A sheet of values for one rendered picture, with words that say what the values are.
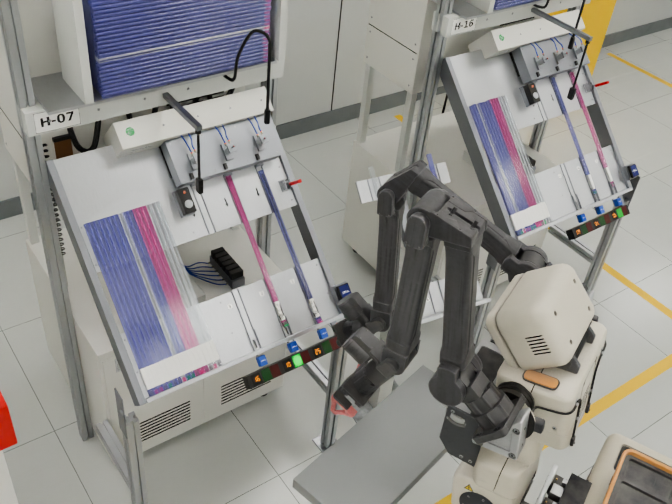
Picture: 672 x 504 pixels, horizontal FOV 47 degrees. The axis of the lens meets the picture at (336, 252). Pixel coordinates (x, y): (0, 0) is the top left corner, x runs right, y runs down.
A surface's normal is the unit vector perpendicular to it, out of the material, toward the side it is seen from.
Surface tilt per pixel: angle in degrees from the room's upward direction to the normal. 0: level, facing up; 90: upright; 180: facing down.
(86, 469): 0
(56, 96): 0
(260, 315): 43
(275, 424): 0
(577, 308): 48
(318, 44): 90
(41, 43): 90
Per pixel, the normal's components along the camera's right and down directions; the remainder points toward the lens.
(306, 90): 0.58, 0.56
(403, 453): 0.09, -0.77
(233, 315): 0.46, -0.18
